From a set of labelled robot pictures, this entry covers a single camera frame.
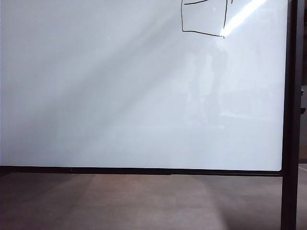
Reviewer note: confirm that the white whiteboard with black frame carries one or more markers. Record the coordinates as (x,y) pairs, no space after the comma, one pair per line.
(120,83)

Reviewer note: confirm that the black whiteboard stand post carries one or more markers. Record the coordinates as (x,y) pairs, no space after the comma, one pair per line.
(289,119)

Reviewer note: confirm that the small black stand knob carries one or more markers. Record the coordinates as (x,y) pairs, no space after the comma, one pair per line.
(301,91)

